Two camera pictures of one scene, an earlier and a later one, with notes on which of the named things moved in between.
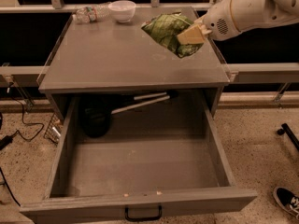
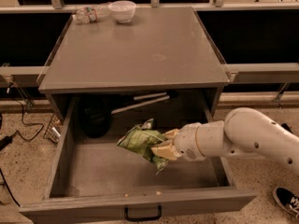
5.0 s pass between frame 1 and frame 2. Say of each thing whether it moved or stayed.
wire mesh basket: stayed
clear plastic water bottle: stayed
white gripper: moved
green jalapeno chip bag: moved
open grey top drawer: stayed
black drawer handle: stayed
